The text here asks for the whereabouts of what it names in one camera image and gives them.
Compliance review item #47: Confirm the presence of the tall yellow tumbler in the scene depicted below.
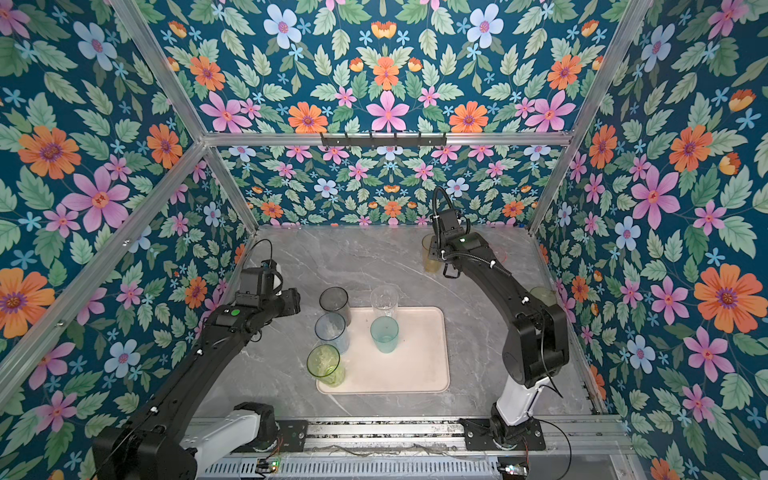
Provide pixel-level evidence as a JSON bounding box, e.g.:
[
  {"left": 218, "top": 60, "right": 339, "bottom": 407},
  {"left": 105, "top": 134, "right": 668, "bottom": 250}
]
[{"left": 421, "top": 234, "right": 443, "bottom": 274}]

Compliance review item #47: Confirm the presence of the metal hook rail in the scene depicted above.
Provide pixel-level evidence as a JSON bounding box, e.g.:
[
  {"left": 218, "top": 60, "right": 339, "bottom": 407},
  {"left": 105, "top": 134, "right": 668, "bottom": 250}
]
[{"left": 320, "top": 133, "right": 448, "bottom": 148}]

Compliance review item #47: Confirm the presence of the teal dotted tumbler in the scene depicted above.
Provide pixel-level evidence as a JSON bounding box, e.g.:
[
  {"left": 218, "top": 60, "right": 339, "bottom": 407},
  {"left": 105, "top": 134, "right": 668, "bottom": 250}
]
[{"left": 370, "top": 316, "right": 399, "bottom": 354}]

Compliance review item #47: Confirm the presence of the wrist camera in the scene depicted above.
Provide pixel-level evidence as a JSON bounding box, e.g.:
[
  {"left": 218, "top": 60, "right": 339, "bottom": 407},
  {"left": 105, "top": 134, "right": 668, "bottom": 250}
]
[
  {"left": 238, "top": 266, "right": 283, "bottom": 296},
  {"left": 431, "top": 187, "right": 471, "bottom": 239}
]

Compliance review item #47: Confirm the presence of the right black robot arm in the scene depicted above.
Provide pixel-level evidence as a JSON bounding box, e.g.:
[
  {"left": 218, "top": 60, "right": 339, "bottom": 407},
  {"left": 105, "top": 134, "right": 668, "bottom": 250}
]
[{"left": 429, "top": 232, "right": 570, "bottom": 448}]

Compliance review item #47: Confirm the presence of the grey smoky tumbler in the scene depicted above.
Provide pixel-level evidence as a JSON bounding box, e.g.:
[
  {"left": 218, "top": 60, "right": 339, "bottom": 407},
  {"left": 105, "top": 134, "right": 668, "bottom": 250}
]
[{"left": 319, "top": 286, "right": 351, "bottom": 326}]

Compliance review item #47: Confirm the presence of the tall green faceted tumbler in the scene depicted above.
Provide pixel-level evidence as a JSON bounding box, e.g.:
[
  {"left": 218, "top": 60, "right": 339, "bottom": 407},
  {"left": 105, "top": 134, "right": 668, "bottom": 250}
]
[{"left": 306, "top": 344, "right": 345, "bottom": 388}]

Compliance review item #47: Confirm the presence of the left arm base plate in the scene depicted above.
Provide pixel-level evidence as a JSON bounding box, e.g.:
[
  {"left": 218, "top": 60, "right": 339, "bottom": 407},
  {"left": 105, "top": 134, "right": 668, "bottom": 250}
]
[{"left": 252, "top": 420, "right": 309, "bottom": 456}]

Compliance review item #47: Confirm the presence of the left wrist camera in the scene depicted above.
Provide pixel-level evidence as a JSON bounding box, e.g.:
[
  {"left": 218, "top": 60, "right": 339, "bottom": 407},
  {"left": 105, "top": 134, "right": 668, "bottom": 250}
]
[{"left": 238, "top": 266, "right": 283, "bottom": 296}]

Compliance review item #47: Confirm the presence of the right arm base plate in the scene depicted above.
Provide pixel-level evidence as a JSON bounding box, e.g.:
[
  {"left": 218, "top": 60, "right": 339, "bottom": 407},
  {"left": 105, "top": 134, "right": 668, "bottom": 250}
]
[{"left": 459, "top": 417, "right": 546, "bottom": 451}]

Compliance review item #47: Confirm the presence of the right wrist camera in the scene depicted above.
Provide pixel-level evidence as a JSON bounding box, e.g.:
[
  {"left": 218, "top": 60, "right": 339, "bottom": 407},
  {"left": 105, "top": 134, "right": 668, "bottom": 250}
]
[{"left": 431, "top": 187, "right": 471, "bottom": 239}]

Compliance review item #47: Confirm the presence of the short green tumbler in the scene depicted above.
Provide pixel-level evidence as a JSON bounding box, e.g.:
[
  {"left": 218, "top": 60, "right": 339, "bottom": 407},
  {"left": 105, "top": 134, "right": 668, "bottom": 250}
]
[{"left": 530, "top": 286, "right": 558, "bottom": 306}]

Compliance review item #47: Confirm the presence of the white vented cable duct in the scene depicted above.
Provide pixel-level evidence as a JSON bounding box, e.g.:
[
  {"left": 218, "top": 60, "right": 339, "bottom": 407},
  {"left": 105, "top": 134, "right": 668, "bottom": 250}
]
[{"left": 198, "top": 457, "right": 501, "bottom": 479}]

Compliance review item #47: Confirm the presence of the clear glass tumbler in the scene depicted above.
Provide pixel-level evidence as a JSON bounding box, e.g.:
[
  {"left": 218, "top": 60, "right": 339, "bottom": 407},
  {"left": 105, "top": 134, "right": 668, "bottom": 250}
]
[{"left": 370, "top": 284, "right": 399, "bottom": 318}]

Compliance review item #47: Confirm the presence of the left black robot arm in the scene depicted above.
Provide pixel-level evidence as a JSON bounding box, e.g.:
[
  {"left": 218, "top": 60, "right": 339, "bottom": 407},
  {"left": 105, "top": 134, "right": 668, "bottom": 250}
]
[{"left": 92, "top": 288, "right": 301, "bottom": 479}]

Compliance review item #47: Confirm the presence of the beige plastic tray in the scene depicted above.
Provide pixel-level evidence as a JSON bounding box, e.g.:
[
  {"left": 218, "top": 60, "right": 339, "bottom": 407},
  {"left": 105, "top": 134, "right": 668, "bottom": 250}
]
[{"left": 316, "top": 307, "right": 450, "bottom": 395}]

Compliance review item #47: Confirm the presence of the aluminium front rail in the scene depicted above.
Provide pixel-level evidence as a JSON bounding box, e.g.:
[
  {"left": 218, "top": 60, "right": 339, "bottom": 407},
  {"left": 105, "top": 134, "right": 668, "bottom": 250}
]
[{"left": 137, "top": 416, "right": 634, "bottom": 458}]

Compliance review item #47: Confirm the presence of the light blue tumbler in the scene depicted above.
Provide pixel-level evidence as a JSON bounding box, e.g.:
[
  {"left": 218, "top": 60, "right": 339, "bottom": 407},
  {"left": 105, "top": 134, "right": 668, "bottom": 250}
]
[{"left": 314, "top": 312, "right": 349, "bottom": 354}]

